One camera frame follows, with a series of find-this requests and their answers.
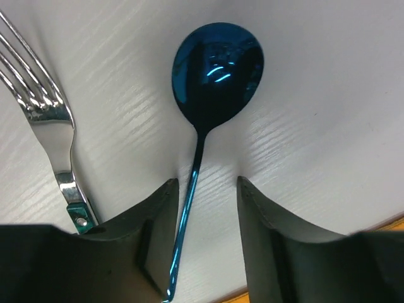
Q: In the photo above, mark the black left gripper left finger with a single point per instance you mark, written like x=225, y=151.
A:
x=126, y=259

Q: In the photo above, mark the orange Mickey Mouse placemat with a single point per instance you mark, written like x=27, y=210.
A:
x=315, y=268

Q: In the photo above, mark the blue metallic spoon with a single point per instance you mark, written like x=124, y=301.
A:
x=215, y=74

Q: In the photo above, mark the silver fork green handle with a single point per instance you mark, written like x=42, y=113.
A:
x=51, y=120

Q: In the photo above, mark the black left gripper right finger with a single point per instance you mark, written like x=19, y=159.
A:
x=315, y=262

